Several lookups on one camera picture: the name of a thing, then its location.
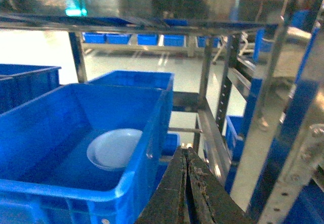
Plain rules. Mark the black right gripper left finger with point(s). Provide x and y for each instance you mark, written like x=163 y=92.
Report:
x=167 y=203

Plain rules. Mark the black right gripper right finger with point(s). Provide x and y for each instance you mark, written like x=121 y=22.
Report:
x=211 y=203

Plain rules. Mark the light blue oval tray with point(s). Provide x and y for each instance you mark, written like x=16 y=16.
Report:
x=112 y=150

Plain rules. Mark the blue crate on shelf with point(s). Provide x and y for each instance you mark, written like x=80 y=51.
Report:
x=46 y=176

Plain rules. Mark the blue crate behind front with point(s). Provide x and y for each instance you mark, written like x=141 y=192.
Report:
x=141 y=80

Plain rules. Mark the blue crate far left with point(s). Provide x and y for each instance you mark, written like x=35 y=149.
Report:
x=21 y=83

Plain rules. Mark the stainless steel shelf frame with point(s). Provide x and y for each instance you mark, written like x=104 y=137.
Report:
x=257 y=119

